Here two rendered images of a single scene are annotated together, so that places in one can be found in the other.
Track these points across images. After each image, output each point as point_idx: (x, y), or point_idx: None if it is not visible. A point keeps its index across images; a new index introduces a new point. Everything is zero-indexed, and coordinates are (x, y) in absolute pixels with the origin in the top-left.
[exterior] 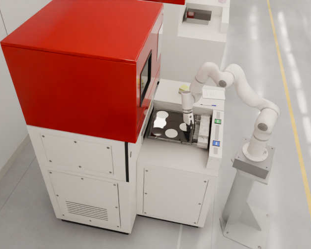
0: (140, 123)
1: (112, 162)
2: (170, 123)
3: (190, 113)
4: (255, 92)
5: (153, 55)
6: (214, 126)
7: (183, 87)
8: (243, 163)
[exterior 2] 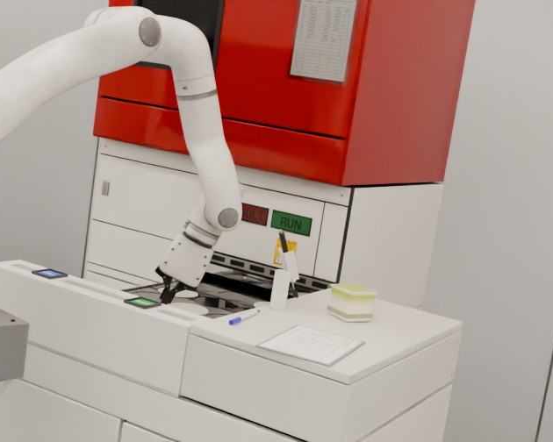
0: (127, 118)
1: None
2: (220, 302)
3: (181, 232)
4: (32, 53)
5: (249, 22)
6: (124, 295)
7: (353, 287)
8: None
